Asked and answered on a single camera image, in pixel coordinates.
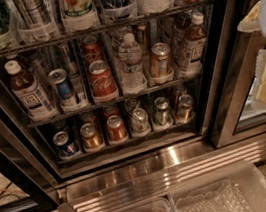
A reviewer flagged red coca-cola can middle shelf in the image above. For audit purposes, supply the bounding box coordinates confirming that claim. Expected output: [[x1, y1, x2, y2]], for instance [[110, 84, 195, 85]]
[[88, 60, 116, 97]]

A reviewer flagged gold can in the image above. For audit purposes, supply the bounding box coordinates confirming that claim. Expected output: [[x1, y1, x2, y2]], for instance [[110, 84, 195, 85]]
[[80, 123, 103, 149], [175, 94, 194, 121]]

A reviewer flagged gold can bottom left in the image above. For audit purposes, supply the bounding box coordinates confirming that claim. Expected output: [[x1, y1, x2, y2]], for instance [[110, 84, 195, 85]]
[[80, 123, 103, 149]]

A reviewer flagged right clear plastic bin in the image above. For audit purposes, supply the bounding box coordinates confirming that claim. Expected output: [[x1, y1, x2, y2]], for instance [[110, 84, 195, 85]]
[[168, 160, 266, 212]]

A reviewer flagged tea bottle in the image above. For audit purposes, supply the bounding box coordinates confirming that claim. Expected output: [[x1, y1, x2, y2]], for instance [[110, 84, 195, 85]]
[[5, 60, 54, 121], [178, 11, 207, 72]]

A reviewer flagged silver bottle top shelf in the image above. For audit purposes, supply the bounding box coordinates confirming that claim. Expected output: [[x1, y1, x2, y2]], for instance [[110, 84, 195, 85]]
[[13, 0, 52, 29]]

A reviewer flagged steel fridge bottom grille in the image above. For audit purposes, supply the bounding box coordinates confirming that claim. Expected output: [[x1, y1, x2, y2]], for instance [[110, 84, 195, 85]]
[[58, 132, 266, 212]]

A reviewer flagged tea bottle middle left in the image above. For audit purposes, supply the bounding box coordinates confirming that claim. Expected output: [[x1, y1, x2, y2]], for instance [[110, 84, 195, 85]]
[[5, 60, 54, 121]]

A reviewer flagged gold can bottom right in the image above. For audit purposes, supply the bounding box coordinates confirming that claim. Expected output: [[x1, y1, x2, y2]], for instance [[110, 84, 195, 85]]
[[175, 94, 194, 121]]

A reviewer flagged green can bottom shelf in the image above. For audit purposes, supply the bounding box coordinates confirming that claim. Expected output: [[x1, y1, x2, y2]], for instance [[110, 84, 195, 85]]
[[153, 96, 171, 126]]

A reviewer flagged tea bottle middle right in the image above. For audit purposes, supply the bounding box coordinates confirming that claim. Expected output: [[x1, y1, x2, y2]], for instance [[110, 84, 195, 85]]
[[178, 11, 207, 72]]

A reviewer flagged right fridge glass door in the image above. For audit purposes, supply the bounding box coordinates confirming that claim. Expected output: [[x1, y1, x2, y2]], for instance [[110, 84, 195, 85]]
[[209, 0, 266, 147]]

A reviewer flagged gold can middle shelf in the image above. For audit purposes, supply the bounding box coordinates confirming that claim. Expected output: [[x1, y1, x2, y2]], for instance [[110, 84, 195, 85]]
[[149, 42, 171, 78]]

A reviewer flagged red can bottom shelf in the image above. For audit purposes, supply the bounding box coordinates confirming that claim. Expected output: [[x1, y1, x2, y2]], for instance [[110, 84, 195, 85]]
[[106, 115, 127, 142]]

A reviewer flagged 7up bottle top shelf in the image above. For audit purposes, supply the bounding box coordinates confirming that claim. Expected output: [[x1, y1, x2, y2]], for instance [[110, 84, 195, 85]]
[[59, 0, 94, 18]]

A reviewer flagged blue pepsi can bottom shelf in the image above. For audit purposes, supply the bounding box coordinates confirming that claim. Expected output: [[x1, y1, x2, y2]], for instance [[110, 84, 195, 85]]
[[52, 131, 79, 157]]

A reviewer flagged blue can middle shelf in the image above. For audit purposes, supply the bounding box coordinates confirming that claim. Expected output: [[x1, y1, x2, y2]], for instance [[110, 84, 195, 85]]
[[48, 69, 76, 104]]

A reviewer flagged clear water bottle middle shelf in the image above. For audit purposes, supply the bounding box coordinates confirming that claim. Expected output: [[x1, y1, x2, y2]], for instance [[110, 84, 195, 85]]
[[118, 32, 144, 89]]

